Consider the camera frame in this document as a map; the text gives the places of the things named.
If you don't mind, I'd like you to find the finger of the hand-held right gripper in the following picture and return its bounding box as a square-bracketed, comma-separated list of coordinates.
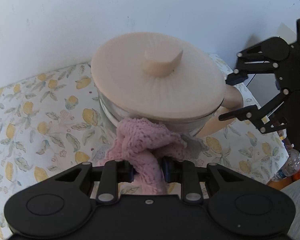
[226, 39, 278, 86]
[218, 89, 290, 134]

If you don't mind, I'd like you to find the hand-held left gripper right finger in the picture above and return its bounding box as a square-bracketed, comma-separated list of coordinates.
[162, 156, 246, 204]

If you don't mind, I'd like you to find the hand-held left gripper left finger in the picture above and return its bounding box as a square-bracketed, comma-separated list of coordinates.
[54, 159, 136, 204]

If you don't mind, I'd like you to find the pink knitted cloth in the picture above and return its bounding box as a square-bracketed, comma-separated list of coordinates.
[104, 116, 208, 196]

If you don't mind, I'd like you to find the metal pot with beige handle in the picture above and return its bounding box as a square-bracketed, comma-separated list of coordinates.
[95, 79, 244, 141]

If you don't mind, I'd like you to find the beige pot lid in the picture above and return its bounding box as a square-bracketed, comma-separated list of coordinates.
[91, 31, 228, 121]

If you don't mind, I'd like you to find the clear plastic water bottle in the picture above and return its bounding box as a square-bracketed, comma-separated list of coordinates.
[271, 149, 300, 182]

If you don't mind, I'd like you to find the lemon print tablecloth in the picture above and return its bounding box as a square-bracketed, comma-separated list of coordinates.
[0, 52, 290, 240]

